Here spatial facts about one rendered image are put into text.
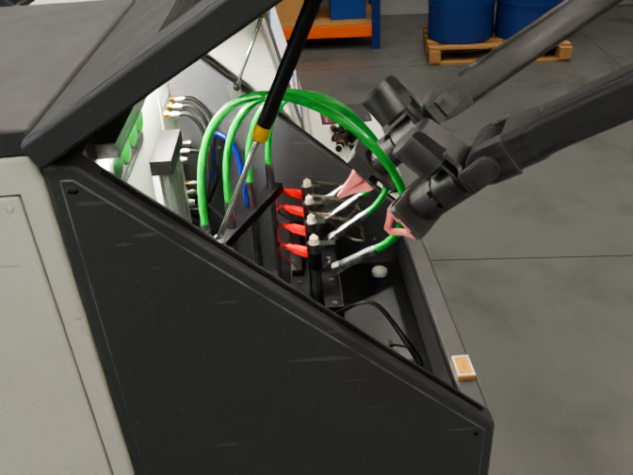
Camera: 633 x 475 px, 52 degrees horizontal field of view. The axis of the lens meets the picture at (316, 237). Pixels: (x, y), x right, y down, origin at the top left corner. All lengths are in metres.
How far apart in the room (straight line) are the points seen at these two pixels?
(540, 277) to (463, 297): 0.39
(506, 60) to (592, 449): 1.56
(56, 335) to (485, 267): 2.44
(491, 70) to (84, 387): 0.81
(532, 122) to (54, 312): 0.66
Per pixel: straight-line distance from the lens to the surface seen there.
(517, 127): 0.86
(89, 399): 1.02
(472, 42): 6.05
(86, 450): 1.10
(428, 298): 1.34
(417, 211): 0.99
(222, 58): 1.45
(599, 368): 2.70
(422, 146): 0.91
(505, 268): 3.14
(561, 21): 1.21
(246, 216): 1.34
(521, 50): 1.17
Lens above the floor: 1.76
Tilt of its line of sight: 32 degrees down
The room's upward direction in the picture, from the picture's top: 4 degrees counter-clockwise
